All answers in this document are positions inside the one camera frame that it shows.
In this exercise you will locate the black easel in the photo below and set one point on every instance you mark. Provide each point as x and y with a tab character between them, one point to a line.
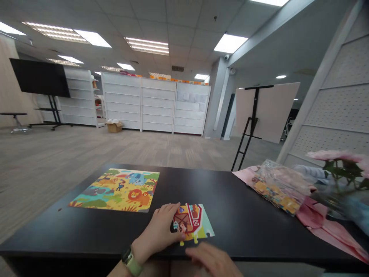
252	124

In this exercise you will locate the person's left hand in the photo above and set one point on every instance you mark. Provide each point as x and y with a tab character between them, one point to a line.
157	230

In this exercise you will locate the white pegboard panel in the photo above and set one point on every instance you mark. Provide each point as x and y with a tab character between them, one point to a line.
334	101

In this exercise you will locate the person's right fingers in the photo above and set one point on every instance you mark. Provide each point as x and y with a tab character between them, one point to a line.
197	254

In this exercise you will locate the black television on wheeled stand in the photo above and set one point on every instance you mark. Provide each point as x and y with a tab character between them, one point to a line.
40	78

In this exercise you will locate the wide white shelving unit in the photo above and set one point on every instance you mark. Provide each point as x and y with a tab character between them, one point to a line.
155	106

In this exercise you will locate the narrow white shelving unit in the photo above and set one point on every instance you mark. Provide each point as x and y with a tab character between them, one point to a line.
79	98

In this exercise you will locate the pink cloth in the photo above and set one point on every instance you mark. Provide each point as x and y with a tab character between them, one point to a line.
314	216

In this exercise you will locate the open cardboard box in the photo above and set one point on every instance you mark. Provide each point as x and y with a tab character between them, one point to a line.
114	127

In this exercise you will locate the black round stool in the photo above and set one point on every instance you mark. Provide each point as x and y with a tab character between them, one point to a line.
15	118

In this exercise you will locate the glass vase with pink flowers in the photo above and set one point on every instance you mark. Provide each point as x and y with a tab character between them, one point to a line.
343	179

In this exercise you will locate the beige board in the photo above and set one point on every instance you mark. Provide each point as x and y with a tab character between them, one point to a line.
276	112

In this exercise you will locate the person's right hand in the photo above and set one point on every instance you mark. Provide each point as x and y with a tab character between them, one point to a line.
214	262

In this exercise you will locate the clear bag of puzzle pieces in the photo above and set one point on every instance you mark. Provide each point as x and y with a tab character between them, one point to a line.
281	187

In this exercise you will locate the person's left fingers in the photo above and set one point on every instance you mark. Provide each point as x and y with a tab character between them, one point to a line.
168	208

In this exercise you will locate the partly built barn jigsaw puzzle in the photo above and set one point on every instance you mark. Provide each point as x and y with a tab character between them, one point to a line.
196	222

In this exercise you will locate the grey folded cloth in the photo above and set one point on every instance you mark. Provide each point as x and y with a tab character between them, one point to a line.
312	171

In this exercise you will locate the finished safari animals jigsaw puzzle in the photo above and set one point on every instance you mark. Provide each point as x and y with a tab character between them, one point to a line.
118	190

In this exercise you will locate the person's left thumb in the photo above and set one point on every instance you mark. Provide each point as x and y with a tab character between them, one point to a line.
178	234

